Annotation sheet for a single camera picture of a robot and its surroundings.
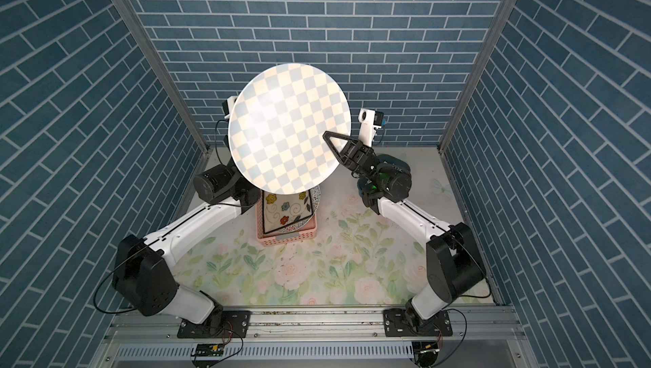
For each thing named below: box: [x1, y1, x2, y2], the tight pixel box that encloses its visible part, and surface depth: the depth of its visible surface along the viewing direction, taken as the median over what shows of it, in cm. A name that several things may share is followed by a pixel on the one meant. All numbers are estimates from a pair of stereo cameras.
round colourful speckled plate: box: [278, 184, 322, 234], surface depth 91 cm
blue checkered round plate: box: [228, 62, 352, 196], surface depth 48 cm
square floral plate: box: [261, 189, 314, 235], surface depth 95 cm
